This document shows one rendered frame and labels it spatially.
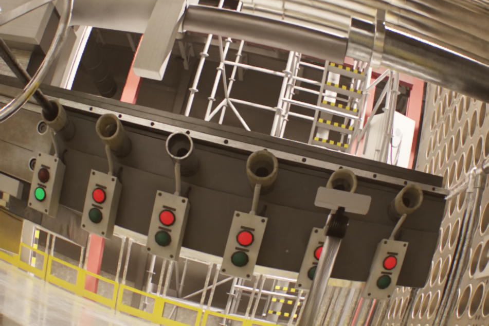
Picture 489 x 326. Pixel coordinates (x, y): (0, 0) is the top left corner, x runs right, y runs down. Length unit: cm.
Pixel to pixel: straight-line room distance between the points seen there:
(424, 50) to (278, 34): 43
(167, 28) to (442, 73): 79
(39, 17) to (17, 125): 32
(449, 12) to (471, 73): 203
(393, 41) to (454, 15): 210
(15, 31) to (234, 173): 78
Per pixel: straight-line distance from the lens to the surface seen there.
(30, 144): 190
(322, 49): 204
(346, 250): 173
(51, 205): 173
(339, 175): 163
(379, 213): 178
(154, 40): 197
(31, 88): 108
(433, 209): 182
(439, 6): 410
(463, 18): 413
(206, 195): 174
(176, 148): 168
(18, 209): 192
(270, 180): 160
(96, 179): 169
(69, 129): 180
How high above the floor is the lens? 54
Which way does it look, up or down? 13 degrees up
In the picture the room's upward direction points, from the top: 14 degrees clockwise
